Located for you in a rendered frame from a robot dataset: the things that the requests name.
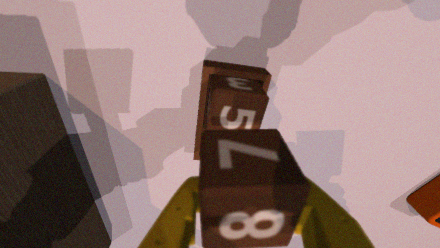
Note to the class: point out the orange pocket multimeter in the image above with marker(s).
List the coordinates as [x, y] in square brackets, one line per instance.
[426, 201]

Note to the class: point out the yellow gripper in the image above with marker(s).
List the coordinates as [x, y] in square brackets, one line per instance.
[323, 223]

